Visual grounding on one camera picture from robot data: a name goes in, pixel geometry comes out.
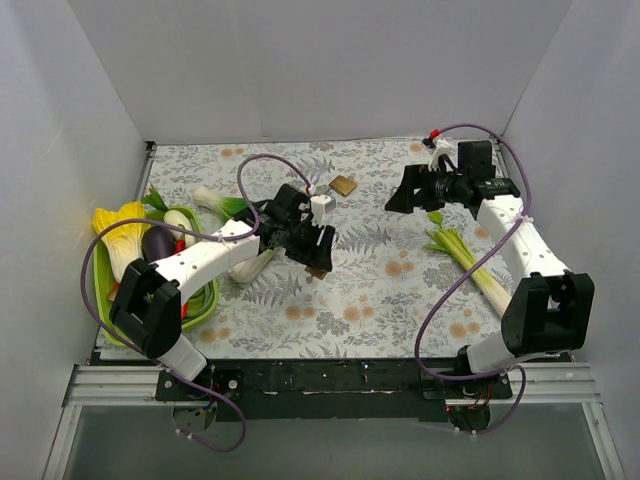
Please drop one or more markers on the purple eggplant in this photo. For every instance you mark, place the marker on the purple eggplant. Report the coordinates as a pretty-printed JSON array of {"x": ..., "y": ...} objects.
[{"x": 157, "y": 243}]

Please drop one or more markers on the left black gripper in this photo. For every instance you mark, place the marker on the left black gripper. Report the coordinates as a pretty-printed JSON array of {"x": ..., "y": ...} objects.
[{"x": 310, "y": 245}]

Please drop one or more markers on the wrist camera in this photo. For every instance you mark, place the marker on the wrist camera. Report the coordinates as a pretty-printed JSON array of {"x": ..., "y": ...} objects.
[
  {"x": 320, "y": 206},
  {"x": 437, "y": 145}
]

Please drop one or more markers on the green plastic tray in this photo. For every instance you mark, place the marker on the green plastic tray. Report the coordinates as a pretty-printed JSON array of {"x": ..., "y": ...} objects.
[{"x": 104, "y": 282}]

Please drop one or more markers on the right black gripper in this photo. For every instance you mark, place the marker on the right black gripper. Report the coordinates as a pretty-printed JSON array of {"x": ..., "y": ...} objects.
[{"x": 420, "y": 184}]

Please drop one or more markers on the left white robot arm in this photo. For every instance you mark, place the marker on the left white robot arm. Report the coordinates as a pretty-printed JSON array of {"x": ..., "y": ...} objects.
[{"x": 147, "y": 307}]

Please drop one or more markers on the napa cabbage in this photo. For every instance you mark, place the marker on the napa cabbage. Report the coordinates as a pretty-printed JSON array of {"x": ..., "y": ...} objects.
[{"x": 247, "y": 271}]

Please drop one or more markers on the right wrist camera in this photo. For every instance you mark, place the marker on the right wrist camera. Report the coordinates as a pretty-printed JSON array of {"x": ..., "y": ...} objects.
[{"x": 437, "y": 145}]

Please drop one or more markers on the large brass padlock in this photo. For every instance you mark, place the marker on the large brass padlock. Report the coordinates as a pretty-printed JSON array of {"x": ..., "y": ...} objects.
[{"x": 340, "y": 185}]

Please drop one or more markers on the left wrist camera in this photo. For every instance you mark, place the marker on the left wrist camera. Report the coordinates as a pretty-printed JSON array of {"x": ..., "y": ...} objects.
[{"x": 320, "y": 206}]

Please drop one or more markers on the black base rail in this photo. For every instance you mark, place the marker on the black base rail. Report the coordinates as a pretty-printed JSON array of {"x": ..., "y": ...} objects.
[{"x": 314, "y": 389}]

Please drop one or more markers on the yellow cabbage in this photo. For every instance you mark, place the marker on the yellow cabbage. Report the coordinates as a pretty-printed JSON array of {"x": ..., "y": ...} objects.
[{"x": 124, "y": 244}]

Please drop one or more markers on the bok choy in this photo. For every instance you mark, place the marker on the bok choy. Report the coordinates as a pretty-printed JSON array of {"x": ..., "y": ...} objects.
[{"x": 224, "y": 207}]

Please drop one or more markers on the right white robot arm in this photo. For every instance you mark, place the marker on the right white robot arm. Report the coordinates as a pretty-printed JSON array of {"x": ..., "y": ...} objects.
[{"x": 550, "y": 308}]

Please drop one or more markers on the medium brass padlock with keys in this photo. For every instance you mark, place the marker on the medium brass padlock with keys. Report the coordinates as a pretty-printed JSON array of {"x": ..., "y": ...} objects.
[{"x": 313, "y": 273}]

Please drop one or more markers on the floral table mat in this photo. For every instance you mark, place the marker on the floral table mat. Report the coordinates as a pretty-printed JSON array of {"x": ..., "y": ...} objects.
[{"x": 387, "y": 295}]

